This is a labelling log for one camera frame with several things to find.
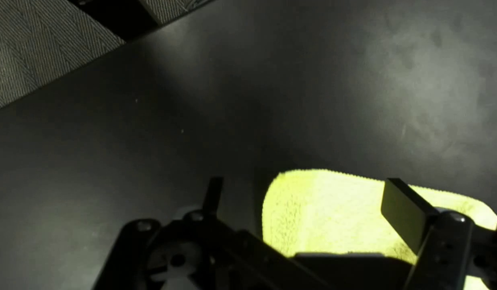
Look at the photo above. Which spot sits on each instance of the yellow towel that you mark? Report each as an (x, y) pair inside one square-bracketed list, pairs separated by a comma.
[(333, 214)]

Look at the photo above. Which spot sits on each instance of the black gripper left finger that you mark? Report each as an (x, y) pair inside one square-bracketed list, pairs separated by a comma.
[(232, 258)]

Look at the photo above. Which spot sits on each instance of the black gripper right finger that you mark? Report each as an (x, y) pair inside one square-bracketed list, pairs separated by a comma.
[(446, 251)]

